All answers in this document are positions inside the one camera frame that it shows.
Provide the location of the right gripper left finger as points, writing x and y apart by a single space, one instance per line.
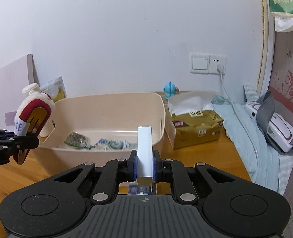
113 174

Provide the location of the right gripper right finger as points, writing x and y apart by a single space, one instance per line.
174 173

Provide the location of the white slim carton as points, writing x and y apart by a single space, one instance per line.
144 154

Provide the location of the small dark matchbox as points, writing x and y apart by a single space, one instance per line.
142 190

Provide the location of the blue white porcelain-pattern box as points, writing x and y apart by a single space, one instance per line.
101 145

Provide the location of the red white plush sock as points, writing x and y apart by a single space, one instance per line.
33 114

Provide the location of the green dried herb bag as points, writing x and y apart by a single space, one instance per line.
77 141

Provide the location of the green plaid scrunchie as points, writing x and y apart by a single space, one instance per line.
115 145

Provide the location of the purple white headboard panel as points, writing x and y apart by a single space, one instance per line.
13 78

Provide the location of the cream thermos bottle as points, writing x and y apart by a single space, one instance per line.
49 125

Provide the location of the beige plastic storage bin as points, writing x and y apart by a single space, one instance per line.
112 117

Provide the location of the gold tissue pack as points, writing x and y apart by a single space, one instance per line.
191 119

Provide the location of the banana chips snack pouch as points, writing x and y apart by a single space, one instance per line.
55 89

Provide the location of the blue cartoon figurine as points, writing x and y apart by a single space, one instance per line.
170 90

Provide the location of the light blue bedding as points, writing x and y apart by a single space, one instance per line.
263 163

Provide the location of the patterned bed headboard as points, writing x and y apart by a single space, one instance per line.
280 81

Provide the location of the white wall switch socket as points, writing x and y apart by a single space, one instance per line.
208 64

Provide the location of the white device with grey strap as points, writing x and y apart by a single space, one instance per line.
277 131

